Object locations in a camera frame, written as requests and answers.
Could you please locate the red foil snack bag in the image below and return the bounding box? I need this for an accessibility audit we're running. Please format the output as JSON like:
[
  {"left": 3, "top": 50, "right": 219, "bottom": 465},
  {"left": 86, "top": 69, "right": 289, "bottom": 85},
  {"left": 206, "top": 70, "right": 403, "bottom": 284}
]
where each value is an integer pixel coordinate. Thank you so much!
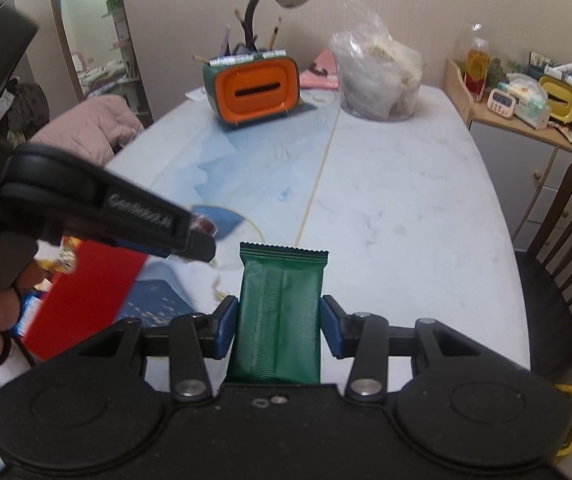
[{"left": 190, "top": 214, "right": 218, "bottom": 238}]

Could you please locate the green snack bar wrapper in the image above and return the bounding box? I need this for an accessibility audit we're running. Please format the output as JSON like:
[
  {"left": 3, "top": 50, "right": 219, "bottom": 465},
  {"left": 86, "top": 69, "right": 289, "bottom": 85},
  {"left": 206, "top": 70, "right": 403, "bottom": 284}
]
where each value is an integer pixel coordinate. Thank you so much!
[{"left": 228, "top": 242, "right": 328, "bottom": 385}]

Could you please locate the blue oreo packet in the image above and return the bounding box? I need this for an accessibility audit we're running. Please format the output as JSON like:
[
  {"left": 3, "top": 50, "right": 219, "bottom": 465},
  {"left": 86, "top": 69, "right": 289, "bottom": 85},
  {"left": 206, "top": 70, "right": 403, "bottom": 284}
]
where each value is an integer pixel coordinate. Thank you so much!
[{"left": 12, "top": 290, "right": 47, "bottom": 337}]

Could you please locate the pink jacket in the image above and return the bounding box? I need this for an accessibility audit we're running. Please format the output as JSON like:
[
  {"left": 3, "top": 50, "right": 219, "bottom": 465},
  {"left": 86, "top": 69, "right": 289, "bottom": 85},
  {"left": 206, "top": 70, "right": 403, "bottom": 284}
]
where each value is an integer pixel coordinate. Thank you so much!
[{"left": 29, "top": 94, "right": 144, "bottom": 167}]

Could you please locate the red white cardboard box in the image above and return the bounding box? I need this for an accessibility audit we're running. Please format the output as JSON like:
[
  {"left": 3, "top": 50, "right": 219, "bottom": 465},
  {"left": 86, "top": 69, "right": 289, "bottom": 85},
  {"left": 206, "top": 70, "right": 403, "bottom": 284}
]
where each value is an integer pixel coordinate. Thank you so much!
[{"left": 19, "top": 236, "right": 147, "bottom": 361}]

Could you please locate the wooden chair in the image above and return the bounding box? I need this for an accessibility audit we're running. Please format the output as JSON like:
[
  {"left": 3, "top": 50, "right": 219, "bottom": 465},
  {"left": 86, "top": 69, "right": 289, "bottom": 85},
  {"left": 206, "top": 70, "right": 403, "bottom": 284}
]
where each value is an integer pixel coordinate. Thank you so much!
[{"left": 515, "top": 164, "right": 572, "bottom": 380}]

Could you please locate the wooden side cabinet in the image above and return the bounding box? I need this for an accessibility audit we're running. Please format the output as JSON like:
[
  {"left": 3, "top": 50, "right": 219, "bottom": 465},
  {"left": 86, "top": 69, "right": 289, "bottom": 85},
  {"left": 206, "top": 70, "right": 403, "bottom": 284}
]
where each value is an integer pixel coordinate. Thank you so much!
[{"left": 443, "top": 58, "right": 572, "bottom": 250}]

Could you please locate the green orange tissue box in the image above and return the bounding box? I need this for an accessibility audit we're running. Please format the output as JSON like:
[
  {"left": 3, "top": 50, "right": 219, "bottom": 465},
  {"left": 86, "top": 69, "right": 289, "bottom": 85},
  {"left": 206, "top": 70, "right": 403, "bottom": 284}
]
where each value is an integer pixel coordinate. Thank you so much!
[{"left": 202, "top": 50, "right": 300, "bottom": 127}]

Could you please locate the white digital timer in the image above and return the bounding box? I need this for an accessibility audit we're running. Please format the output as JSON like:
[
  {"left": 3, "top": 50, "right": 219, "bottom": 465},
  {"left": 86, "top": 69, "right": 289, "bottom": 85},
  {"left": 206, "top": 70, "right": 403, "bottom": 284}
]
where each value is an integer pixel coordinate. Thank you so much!
[{"left": 487, "top": 88, "right": 516, "bottom": 118}]

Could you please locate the yellow tissue box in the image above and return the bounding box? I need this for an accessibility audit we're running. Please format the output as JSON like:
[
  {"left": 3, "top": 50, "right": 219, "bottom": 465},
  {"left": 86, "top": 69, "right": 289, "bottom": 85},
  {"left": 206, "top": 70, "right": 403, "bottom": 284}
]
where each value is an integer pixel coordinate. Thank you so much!
[{"left": 539, "top": 75, "right": 572, "bottom": 125}]

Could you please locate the clear plastic bag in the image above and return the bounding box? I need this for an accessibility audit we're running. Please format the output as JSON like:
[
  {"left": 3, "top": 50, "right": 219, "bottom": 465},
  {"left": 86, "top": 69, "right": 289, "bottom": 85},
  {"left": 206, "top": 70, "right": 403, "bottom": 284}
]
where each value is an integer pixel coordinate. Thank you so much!
[{"left": 329, "top": 0, "right": 425, "bottom": 122}]

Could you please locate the oil bottle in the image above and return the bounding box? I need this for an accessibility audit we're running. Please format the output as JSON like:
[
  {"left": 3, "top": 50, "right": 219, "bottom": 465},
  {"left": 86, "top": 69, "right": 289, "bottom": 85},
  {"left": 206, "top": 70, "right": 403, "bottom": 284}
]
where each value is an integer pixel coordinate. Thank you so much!
[{"left": 464, "top": 37, "right": 490, "bottom": 102}]

